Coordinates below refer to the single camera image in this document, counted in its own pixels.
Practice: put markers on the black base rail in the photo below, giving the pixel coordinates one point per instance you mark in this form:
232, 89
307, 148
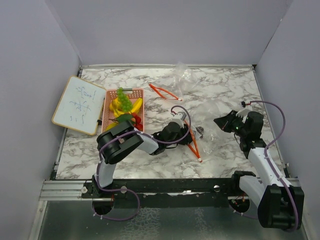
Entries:
167, 193

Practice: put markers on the yellow green fake starfruit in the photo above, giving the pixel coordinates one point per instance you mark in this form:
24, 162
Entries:
111, 125

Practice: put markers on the red fake berry bunch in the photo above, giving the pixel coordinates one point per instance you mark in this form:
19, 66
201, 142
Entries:
132, 117

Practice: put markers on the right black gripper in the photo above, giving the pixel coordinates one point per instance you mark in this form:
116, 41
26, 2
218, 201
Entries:
225, 121

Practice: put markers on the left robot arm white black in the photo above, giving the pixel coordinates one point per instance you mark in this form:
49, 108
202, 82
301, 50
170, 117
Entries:
115, 144

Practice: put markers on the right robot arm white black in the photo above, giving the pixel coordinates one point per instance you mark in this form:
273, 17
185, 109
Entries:
279, 203

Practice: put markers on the pink plastic basket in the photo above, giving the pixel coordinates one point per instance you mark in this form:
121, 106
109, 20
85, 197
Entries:
132, 93

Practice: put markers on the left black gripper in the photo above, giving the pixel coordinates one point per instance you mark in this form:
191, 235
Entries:
187, 141

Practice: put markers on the yellow fake banana bunch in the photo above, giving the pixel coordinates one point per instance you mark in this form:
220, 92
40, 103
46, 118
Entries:
136, 106

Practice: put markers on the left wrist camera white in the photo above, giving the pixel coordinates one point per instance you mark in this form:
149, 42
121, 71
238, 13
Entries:
179, 118

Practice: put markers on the green fake grape bunch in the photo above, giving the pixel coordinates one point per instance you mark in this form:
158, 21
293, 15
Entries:
124, 103

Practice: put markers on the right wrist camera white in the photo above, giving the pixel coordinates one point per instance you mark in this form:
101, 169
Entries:
246, 108

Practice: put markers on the aluminium frame rail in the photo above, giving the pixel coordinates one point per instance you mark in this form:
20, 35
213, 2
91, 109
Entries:
61, 190

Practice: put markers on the small whiteboard wooden frame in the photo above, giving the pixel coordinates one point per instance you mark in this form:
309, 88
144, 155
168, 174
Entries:
80, 106

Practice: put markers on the zip bag with berries grapes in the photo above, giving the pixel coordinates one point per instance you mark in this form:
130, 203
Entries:
213, 138

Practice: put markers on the zip bag with yellow fruit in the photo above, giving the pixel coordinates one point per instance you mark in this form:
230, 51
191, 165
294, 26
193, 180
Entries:
175, 84

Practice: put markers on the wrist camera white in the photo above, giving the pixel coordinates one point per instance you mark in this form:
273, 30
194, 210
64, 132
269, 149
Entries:
179, 118
246, 108

